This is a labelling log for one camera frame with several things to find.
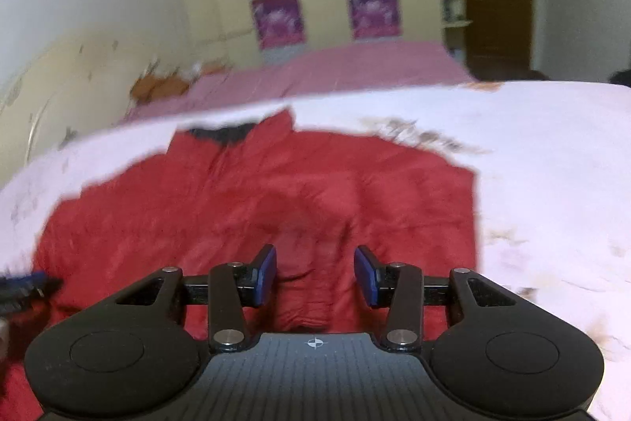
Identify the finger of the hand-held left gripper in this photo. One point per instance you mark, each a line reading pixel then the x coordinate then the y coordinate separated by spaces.
pixel 34 284

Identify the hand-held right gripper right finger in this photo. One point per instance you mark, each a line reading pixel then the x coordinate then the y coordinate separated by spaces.
pixel 364 275

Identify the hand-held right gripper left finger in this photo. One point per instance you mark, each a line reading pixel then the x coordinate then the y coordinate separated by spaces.
pixel 267 275

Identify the red jacket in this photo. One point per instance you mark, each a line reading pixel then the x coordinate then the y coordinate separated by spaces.
pixel 296 184

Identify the cream bed headboard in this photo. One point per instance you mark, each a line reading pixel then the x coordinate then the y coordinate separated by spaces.
pixel 74 80

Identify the floral pink blanket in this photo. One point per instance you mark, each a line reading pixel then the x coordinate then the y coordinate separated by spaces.
pixel 547 164

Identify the orange cloth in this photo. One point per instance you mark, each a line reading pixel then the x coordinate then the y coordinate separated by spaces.
pixel 157 86

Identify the purple wall poster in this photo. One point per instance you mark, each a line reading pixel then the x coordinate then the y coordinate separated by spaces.
pixel 277 20
pixel 373 10

